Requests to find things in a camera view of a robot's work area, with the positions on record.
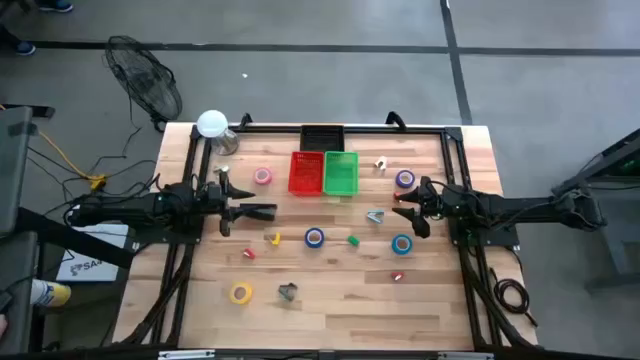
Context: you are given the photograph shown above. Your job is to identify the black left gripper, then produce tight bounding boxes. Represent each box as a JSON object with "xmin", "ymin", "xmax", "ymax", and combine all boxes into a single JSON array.
[{"xmin": 202, "ymin": 168, "xmax": 257, "ymax": 238}]

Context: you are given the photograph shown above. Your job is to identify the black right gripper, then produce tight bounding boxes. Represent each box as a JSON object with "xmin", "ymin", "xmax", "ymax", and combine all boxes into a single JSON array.
[{"xmin": 391, "ymin": 175, "xmax": 455, "ymax": 240}]

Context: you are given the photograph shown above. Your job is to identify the person's leg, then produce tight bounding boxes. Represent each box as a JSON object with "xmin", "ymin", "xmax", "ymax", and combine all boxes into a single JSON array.
[{"xmin": 0, "ymin": 22, "xmax": 24, "ymax": 50}]

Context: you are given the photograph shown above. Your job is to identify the black cable bundle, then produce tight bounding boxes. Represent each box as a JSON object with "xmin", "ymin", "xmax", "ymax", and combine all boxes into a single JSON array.
[
  {"xmin": 457, "ymin": 244, "xmax": 531, "ymax": 349},
  {"xmin": 124, "ymin": 244, "xmax": 194, "ymax": 346}
]

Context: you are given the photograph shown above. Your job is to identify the black floor cable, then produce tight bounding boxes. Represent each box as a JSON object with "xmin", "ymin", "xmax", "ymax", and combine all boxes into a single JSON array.
[{"xmin": 24, "ymin": 124, "xmax": 161, "ymax": 211}]

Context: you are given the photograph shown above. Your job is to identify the black staple remover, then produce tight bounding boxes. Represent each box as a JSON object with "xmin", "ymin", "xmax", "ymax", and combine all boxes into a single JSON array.
[{"xmin": 277, "ymin": 282, "xmax": 299, "ymax": 303}]

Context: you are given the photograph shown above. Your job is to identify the black aluminium table frame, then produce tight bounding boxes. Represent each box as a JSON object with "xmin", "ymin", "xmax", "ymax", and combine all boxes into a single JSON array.
[{"xmin": 112, "ymin": 112, "xmax": 541, "ymax": 351}]

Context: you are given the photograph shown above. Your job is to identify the red plastic basket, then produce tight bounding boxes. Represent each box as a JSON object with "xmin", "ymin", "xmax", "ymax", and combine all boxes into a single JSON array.
[{"xmin": 287, "ymin": 150, "xmax": 326, "ymax": 198}]

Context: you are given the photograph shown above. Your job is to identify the white dome table lamp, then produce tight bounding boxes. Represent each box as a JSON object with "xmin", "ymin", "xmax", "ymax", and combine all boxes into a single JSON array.
[{"xmin": 195, "ymin": 109, "xmax": 240, "ymax": 157}]

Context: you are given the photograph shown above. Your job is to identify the light blue tape roll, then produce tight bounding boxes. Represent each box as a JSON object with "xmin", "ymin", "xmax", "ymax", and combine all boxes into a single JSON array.
[{"xmin": 391, "ymin": 233, "xmax": 414, "ymax": 256}]

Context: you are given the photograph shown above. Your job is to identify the black stand bar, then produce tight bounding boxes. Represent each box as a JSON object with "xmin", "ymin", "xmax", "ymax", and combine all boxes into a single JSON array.
[{"xmin": 17, "ymin": 207, "xmax": 136, "ymax": 271}]

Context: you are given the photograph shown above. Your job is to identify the dark blue tape roll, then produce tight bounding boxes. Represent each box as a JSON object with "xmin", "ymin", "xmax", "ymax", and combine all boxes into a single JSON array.
[{"xmin": 304, "ymin": 227, "xmax": 326, "ymax": 250}]

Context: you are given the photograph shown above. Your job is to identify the black plastic basket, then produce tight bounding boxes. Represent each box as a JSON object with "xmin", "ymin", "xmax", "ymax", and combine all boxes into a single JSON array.
[{"xmin": 299, "ymin": 124, "xmax": 346, "ymax": 154}]

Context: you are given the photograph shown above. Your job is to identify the yellow extension cable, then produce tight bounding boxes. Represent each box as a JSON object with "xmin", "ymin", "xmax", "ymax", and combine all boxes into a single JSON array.
[{"xmin": 0, "ymin": 102, "xmax": 109, "ymax": 192}]

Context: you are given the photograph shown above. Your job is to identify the green plastic basket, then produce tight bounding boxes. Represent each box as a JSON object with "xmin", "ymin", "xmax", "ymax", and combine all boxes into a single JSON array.
[{"xmin": 322, "ymin": 150, "xmax": 360, "ymax": 197}]

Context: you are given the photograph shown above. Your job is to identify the coiled black cable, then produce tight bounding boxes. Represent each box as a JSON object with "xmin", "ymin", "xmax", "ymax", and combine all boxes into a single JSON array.
[{"xmin": 492, "ymin": 267, "xmax": 539, "ymax": 329}]

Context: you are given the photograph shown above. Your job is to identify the white printed box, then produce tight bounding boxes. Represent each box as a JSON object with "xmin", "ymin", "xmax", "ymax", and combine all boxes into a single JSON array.
[{"xmin": 55, "ymin": 223, "xmax": 130, "ymax": 283}]

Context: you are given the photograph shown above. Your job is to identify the grey cabinet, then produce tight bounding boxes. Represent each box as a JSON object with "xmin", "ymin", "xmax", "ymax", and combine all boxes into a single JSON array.
[
  {"xmin": 0, "ymin": 104, "xmax": 37, "ymax": 239},
  {"xmin": 0, "ymin": 229, "xmax": 41, "ymax": 356}
]

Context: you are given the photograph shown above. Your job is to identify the yellow and white spray can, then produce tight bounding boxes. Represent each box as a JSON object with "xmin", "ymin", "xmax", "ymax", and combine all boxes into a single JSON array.
[{"xmin": 29, "ymin": 278, "xmax": 72, "ymax": 308}]

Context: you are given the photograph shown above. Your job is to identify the grey metal cart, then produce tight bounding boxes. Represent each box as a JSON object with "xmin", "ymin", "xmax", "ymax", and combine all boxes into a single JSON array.
[{"xmin": 551, "ymin": 127, "xmax": 640, "ymax": 291}]

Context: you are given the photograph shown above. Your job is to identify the black floor fan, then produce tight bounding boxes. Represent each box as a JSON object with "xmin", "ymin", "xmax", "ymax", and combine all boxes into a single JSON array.
[{"xmin": 102, "ymin": 34, "xmax": 184, "ymax": 134}]

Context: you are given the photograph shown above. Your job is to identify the yellow tape roll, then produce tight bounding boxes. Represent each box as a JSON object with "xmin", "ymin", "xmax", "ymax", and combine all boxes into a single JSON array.
[{"xmin": 228, "ymin": 281, "xmax": 254, "ymax": 306}]

